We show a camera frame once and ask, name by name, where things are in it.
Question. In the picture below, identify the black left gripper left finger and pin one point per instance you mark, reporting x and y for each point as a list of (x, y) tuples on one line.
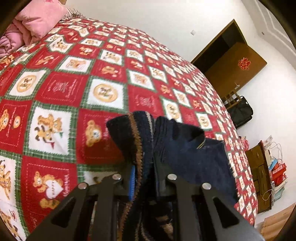
[(89, 212)]

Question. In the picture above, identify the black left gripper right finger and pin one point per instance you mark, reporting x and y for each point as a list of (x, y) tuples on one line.
[(200, 212)]

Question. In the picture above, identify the navy striped knit sweater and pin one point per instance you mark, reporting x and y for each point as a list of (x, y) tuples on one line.
[(184, 148)]

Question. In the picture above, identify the pile of bags and boxes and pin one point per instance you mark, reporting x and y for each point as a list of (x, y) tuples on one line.
[(276, 168)]

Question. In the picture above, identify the brown wooden cabinet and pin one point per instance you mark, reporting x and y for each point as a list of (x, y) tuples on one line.
[(260, 174)]

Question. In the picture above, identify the black bag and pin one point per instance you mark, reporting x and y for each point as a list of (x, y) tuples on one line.
[(241, 112)]

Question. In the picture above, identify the wooden chair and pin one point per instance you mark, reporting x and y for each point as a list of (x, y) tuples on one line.
[(231, 99)]

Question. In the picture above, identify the red checkered bear bedspread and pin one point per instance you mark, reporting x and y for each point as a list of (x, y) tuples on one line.
[(58, 94)]

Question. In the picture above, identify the brown wooden door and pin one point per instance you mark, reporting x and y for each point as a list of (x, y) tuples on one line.
[(228, 62)]

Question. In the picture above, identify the folded pink quilt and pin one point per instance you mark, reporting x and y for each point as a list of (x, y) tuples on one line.
[(31, 24)]

